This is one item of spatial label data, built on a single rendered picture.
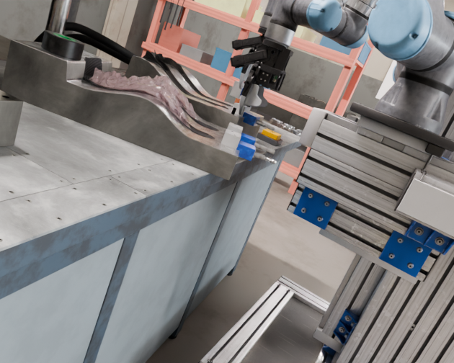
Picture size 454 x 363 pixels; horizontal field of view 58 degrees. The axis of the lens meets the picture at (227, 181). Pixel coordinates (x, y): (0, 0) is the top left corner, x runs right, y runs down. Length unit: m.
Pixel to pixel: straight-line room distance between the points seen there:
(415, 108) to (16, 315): 0.82
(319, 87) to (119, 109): 8.08
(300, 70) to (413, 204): 8.20
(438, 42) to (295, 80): 8.13
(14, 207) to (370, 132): 0.74
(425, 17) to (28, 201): 0.71
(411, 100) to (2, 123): 0.77
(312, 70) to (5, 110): 8.43
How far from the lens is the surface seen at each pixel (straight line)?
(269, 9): 1.47
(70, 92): 0.89
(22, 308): 0.63
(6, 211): 0.50
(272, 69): 1.13
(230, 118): 1.12
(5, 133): 0.67
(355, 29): 1.17
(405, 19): 0.86
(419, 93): 0.97
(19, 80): 0.94
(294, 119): 7.69
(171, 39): 4.95
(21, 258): 0.47
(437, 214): 0.86
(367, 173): 0.97
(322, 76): 8.85
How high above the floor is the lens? 1.04
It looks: 17 degrees down
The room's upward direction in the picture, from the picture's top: 22 degrees clockwise
